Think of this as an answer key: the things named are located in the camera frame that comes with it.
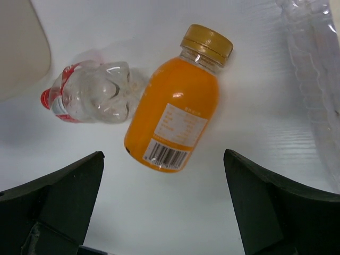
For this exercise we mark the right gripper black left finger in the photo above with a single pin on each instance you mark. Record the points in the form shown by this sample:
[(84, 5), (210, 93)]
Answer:
[(51, 214)]

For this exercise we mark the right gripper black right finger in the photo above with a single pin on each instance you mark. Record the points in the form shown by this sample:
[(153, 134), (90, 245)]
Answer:
[(277, 215)]

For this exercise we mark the red label clear bottle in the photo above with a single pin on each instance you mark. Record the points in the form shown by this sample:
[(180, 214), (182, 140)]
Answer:
[(91, 92)]

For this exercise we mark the orange plastic bottle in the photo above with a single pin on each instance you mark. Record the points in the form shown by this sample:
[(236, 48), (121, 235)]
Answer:
[(178, 102)]

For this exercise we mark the white label clear bottle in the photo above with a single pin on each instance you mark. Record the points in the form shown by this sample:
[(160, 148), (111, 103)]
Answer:
[(313, 44)]

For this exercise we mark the cream plastic bin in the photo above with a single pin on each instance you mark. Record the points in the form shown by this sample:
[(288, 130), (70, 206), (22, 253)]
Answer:
[(25, 51)]

